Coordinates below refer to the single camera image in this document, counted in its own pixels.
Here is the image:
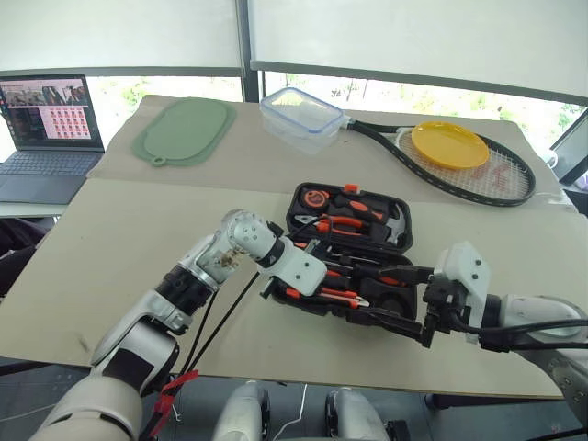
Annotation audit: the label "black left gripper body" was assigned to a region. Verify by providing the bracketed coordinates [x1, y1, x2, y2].
[287, 236, 331, 268]

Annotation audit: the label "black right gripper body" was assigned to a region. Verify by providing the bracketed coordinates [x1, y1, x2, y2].
[422, 272, 470, 333]

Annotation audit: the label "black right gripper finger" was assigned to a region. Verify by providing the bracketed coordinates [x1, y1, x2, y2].
[379, 265, 435, 288]
[346, 308, 435, 349]

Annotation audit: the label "black orange handled screwdriver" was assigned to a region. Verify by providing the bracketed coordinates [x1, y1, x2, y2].
[342, 266, 411, 289]

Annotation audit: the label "black tool kit case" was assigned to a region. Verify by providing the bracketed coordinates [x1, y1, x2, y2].
[266, 182, 434, 339]

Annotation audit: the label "orange utility knife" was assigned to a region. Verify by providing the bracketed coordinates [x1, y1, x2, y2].
[321, 287, 371, 310]

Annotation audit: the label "orange black tape measure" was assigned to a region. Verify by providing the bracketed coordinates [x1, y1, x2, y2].
[301, 187, 339, 213]

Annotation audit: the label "black tennis racket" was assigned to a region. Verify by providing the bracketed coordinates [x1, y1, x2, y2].
[342, 118, 537, 208]

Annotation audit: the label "silver rounded shape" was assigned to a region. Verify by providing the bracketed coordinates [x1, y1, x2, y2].
[323, 387, 392, 441]
[213, 380, 272, 441]

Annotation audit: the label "clear container with blue lid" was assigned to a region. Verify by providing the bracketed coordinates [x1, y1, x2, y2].
[259, 87, 345, 156]

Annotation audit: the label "yellow plastic plate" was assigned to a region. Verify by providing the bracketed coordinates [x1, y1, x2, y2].
[411, 120, 491, 170]

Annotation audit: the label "green silicone mat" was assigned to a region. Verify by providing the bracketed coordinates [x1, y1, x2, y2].
[131, 96, 238, 168]

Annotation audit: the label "red tape strip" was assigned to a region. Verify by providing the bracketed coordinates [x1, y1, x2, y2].
[154, 368, 201, 415]

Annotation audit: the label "open grey laptop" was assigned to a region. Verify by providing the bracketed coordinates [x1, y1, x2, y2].
[0, 73, 107, 206]

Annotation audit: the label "dark chair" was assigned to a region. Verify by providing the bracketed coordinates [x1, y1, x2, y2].
[0, 217, 50, 298]

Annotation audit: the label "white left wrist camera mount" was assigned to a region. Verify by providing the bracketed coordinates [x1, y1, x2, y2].
[262, 238, 328, 299]

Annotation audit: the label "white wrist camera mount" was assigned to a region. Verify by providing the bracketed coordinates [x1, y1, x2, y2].
[434, 240, 492, 330]
[262, 238, 328, 299]

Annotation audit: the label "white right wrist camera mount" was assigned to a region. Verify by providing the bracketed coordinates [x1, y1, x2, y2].
[434, 240, 492, 330]

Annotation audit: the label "orange handled pliers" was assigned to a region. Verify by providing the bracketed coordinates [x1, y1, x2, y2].
[316, 214, 369, 238]

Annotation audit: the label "black handled claw hammer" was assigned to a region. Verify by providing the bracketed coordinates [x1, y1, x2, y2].
[381, 209, 411, 245]

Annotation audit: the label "red and black screwdriver handle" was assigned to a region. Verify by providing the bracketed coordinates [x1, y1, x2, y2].
[333, 192, 388, 222]

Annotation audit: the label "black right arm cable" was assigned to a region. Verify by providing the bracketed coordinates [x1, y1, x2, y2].
[452, 316, 588, 356]

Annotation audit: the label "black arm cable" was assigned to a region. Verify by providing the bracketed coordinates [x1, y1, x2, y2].
[177, 270, 262, 376]
[452, 316, 588, 356]

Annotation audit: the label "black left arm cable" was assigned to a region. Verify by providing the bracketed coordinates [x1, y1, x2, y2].
[177, 270, 262, 376]

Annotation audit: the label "white cord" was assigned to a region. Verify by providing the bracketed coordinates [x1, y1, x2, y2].
[274, 383, 309, 441]

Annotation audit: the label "dark window frame post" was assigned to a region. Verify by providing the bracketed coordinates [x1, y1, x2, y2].
[235, 0, 266, 104]

